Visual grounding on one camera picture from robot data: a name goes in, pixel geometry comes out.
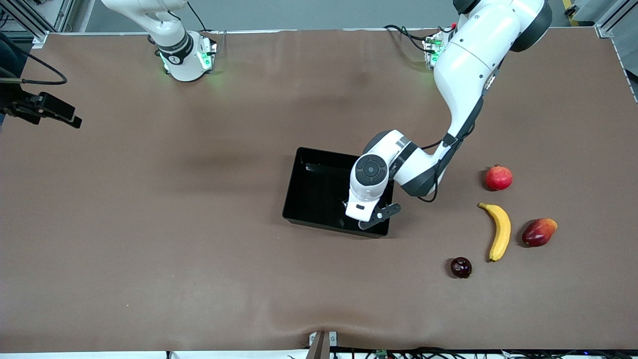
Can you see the yellow banana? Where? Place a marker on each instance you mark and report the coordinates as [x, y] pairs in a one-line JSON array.
[[501, 229]]

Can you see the aluminium frame profile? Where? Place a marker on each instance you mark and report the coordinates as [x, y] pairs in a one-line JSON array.
[[615, 17], [57, 15]]

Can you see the small green circuit board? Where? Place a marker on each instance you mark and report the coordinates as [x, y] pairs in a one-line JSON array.
[[382, 353]]

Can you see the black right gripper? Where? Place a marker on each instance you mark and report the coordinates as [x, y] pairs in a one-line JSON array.
[[25, 107]]

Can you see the dark red plum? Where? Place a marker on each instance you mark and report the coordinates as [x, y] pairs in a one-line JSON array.
[[461, 268]]

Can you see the black plastic box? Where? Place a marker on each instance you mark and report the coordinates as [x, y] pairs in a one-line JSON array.
[[319, 194]]

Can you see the brown table mat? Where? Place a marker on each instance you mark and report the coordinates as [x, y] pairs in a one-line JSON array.
[[199, 274]]

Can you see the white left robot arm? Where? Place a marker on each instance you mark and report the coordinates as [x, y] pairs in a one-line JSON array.
[[468, 65]]

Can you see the grey metal clamp bracket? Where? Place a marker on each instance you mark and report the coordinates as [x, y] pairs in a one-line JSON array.
[[333, 339]]

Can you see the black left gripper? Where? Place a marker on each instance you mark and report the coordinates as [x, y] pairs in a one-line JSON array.
[[344, 203]]

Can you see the brown post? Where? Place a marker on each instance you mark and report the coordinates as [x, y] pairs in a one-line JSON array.
[[320, 349]]

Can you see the red pomegranate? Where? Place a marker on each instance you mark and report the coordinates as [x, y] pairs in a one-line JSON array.
[[499, 178]]

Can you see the red yellow mango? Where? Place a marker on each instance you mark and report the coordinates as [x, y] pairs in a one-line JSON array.
[[539, 232]]

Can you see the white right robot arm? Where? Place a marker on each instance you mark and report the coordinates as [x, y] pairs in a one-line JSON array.
[[174, 60]]

